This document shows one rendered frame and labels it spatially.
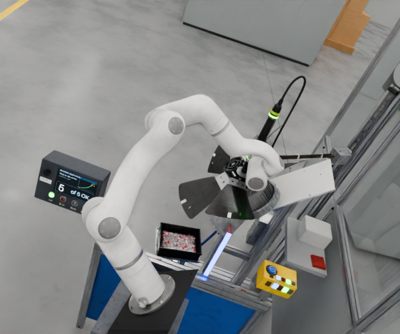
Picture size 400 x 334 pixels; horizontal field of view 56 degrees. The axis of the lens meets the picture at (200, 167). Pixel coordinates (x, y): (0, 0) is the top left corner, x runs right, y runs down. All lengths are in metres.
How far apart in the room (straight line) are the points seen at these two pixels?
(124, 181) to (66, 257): 1.64
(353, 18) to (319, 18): 2.42
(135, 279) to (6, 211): 1.86
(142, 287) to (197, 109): 0.66
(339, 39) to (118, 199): 8.97
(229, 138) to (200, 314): 1.07
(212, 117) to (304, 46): 6.28
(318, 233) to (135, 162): 1.33
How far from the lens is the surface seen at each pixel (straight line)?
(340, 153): 2.19
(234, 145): 1.42
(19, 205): 3.13
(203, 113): 1.34
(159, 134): 1.23
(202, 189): 2.00
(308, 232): 2.26
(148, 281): 1.39
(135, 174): 1.27
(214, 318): 2.14
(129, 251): 1.33
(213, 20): 7.23
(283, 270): 1.81
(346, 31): 9.86
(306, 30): 7.47
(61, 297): 2.68
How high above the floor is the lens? 2.34
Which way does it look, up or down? 37 degrees down
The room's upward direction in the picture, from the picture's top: 23 degrees clockwise
